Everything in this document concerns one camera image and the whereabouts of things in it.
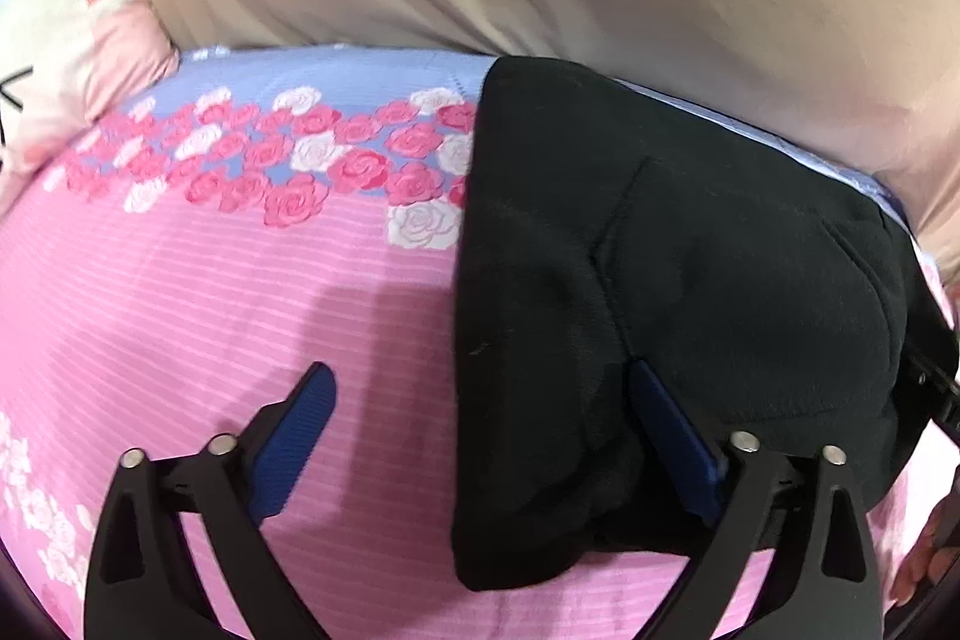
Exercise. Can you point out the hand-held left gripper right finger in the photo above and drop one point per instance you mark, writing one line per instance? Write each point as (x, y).
(675, 437)

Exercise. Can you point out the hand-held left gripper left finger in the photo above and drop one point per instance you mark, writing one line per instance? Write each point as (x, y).
(296, 437)

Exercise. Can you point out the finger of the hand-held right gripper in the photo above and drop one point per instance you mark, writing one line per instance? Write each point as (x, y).
(937, 385)

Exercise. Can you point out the black pants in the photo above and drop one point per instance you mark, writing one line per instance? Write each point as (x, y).
(675, 235)

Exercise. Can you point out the person's right hand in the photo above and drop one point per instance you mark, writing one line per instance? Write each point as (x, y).
(926, 557)

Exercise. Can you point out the pink rose print bedsheet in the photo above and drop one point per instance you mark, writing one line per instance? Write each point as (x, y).
(187, 310)

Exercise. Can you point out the pink white printed pillow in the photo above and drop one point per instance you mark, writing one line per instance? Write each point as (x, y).
(75, 48)

